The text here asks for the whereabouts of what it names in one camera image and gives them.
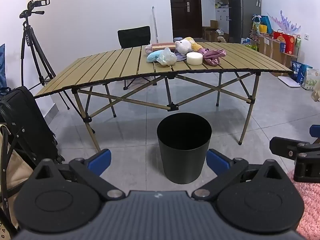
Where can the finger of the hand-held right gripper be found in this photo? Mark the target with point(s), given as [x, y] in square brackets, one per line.
[315, 130]
[282, 147]

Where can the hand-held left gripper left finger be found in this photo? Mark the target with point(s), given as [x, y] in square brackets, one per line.
[100, 160]

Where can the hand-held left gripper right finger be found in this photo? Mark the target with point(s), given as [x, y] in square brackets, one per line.
[217, 161]

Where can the black trash bin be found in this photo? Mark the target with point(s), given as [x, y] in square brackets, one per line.
[185, 165]

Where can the white foam cylinder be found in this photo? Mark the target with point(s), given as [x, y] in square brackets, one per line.
[194, 59]

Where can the blue plush toy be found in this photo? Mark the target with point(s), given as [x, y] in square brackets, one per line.
[153, 57]

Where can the white and yellow plush toy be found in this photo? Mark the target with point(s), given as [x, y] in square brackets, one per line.
[183, 45]

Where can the pink rug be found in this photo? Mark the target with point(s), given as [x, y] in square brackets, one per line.
[310, 205]

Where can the white and green bag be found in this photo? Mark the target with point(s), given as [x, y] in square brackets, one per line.
[312, 78]

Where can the white floor board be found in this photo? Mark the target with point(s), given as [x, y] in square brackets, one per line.
[288, 82]

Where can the blue pet food bag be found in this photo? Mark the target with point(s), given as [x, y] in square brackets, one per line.
[300, 72]

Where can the black suitcase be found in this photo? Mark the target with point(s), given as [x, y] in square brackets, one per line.
[25, 120]

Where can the tan paper bag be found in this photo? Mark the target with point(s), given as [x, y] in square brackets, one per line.
[15, 175]

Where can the large cardboard box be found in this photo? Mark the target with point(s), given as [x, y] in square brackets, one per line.
[272, 50]

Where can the tan folding table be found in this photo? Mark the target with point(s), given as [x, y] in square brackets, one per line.
[100, 67]

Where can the red gift box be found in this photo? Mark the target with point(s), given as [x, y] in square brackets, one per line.
[285, 41]

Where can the pink satin cloth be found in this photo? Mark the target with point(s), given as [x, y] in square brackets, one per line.
[215, 53]

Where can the purple fluffy cloth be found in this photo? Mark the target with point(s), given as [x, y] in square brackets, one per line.
[180, 57]

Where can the clear plastic bag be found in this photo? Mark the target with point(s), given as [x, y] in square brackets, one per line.
[167, 58]

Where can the blue gift bag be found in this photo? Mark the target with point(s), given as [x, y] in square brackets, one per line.
[266, 23]

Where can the small pink cup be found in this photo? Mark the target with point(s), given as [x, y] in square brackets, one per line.
[149, 50]

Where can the beige plush toy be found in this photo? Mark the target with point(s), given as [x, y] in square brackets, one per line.
[222, 39]

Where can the wooden tray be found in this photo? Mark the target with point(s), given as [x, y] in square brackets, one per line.
[162, 47]

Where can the small cardboard boxes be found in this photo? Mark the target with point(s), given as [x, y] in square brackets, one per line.
[212, 33]

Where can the black folding chair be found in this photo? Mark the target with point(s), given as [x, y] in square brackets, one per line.
[135, 36]

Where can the blue cloth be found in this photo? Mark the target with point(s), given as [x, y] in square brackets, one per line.
[2, 67]

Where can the grey refrigerator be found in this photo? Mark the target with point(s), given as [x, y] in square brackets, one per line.
[240, 12]

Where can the white cabinet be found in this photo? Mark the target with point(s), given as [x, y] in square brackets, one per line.
[222, 20]

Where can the dark brown door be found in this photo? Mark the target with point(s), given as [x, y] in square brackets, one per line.
[186, 22]

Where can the white mop stick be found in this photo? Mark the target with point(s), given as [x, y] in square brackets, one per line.
[155, 25]

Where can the black tripod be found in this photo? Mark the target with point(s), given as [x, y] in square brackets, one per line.
[25, 33]

